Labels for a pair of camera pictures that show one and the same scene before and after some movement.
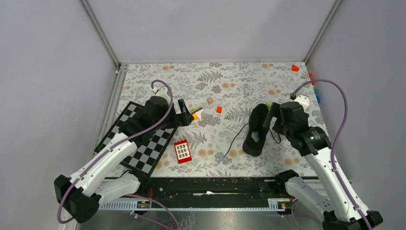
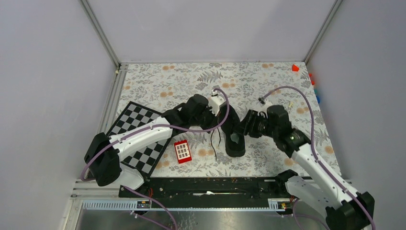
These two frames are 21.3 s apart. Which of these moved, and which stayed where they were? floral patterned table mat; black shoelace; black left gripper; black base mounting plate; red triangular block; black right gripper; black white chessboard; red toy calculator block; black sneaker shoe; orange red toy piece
Moved: black right gripper; black shoelace; black sneaker shoe; black left gripper
Stayed: black base mounting plate; red toy calculator block; floral patterned table mat; orange red toy piece; black white chessboard; red triangular block
